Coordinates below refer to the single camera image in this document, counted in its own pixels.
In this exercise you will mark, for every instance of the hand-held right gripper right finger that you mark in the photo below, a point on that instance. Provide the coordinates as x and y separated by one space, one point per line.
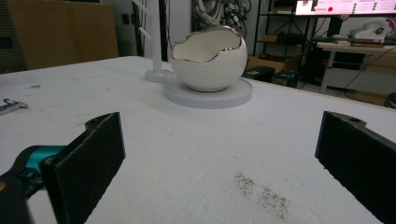
358 155

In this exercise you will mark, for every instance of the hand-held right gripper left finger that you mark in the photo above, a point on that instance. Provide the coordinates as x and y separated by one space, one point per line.
84 168

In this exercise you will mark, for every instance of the black box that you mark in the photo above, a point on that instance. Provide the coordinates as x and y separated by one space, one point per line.
258 74
285 78

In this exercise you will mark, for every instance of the light wooden desk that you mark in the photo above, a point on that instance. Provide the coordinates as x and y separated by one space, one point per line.
348 47

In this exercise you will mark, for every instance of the white device on desk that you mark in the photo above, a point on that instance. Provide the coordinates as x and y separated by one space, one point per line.
369 31

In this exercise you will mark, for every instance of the small brown cardboard box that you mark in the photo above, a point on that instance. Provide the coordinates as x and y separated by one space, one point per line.
267 63

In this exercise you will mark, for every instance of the black metal shelf rack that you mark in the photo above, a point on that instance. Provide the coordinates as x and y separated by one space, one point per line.
292 37

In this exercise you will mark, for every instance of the large brown cardboard box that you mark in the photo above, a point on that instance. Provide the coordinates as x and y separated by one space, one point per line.
62 34

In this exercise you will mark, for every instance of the dark grey slatted box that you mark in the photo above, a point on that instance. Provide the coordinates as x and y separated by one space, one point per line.
11 53

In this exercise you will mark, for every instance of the white stand with round base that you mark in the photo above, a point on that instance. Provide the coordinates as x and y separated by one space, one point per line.
202 97

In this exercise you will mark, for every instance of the computer monitor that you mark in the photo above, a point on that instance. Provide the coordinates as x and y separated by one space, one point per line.
345 6

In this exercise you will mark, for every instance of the white eggshell bowl silver rim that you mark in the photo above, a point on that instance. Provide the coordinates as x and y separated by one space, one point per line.
209 70

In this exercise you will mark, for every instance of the black vertical pole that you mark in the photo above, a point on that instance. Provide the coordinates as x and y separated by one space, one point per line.
163 28

